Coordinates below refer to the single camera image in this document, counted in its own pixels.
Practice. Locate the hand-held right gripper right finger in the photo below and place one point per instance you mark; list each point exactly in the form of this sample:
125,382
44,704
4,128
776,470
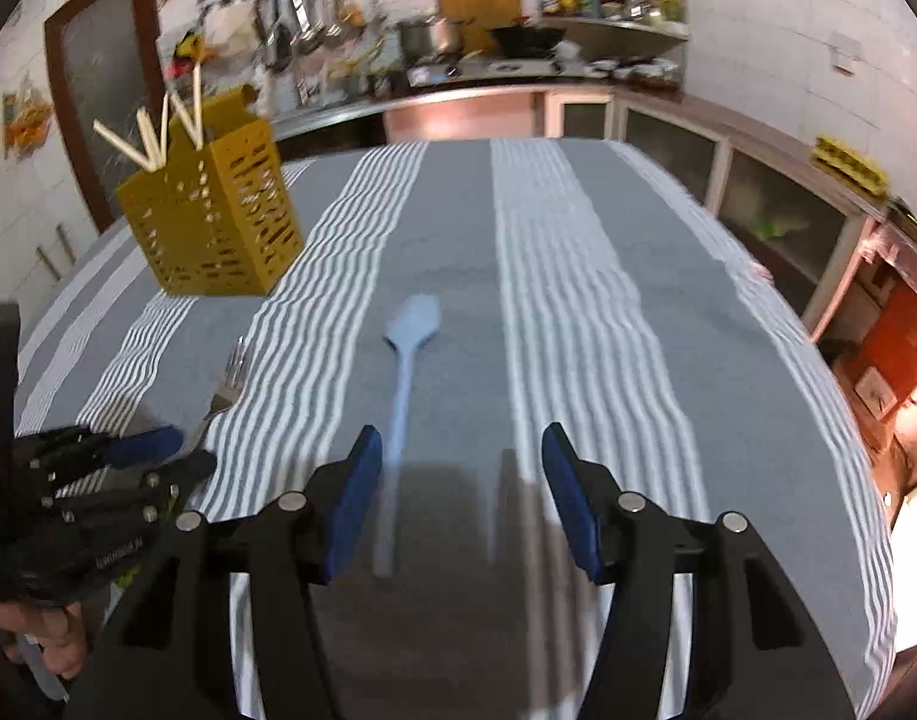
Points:
567,495

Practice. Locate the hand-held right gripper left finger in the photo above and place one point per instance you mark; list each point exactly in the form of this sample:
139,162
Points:
353,495

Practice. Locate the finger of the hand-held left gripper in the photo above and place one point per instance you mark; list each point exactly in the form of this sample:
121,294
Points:
147,444
181,471

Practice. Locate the metal fork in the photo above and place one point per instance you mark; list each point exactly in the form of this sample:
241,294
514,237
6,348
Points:
226,397

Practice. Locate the light blue silicone spatula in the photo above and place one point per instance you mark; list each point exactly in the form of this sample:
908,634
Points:
413,322

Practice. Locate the yellow perforated utensil holder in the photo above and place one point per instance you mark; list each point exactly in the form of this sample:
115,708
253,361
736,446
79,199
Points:
211,240

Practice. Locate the rack of hanging kitchen utensils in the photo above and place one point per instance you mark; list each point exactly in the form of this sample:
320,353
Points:
301,11

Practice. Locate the person's left hand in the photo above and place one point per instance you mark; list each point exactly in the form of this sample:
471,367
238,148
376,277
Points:
50,634

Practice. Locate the green strip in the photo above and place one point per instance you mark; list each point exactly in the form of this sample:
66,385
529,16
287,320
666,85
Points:
48,261
66,241

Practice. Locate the grey white striped tablecloth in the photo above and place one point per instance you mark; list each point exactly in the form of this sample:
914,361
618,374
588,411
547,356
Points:
578,277

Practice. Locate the hanging orange snack bag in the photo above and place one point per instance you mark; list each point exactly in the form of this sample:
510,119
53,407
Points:
27,124

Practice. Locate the brown framed frosted glass door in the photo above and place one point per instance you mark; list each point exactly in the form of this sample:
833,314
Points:
106,90

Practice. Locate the red cabinet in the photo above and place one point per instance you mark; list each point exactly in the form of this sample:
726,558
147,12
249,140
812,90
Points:
897,352

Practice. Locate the black yellow red toy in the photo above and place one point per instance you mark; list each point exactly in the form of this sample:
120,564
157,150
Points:
187,52

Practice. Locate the steel gas stove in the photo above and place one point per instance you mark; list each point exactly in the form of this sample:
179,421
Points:
496,69

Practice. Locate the yellow egg carton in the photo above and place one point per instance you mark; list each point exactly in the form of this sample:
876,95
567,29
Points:
852,163

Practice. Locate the black wok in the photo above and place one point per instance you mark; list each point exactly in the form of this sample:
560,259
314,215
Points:
527,39

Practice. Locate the steel cooking pot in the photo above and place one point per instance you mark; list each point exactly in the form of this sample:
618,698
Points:
430,36

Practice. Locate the steel corner shelf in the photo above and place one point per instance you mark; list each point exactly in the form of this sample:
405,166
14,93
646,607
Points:
616,30

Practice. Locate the white wall socket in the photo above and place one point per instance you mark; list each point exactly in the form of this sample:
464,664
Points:
845,58

